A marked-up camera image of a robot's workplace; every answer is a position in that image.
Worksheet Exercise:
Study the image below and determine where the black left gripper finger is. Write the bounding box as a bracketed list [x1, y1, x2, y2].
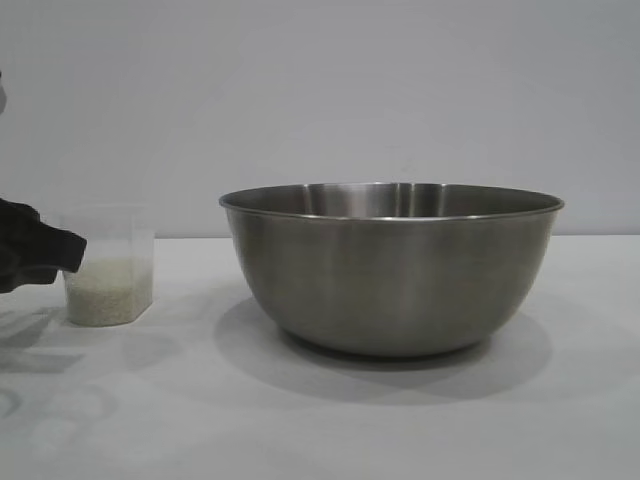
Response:
[0, 259, 61, 297]
[0, 196, 89, 275]

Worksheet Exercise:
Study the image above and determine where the clear plastic measuring cup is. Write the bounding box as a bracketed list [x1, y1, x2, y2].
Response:
[59, 202, 154, 327]

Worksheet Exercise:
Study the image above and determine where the white uncooked rice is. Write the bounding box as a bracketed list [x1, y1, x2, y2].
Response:
[66, 257, 153, 325]

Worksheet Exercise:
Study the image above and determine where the stainless steel mixing bowl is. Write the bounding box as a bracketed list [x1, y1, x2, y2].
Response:
[217, 181, 566, 359]

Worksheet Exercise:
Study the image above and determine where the white tablecloth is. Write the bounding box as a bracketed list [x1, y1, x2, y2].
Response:
[0, 234, 640, 480]

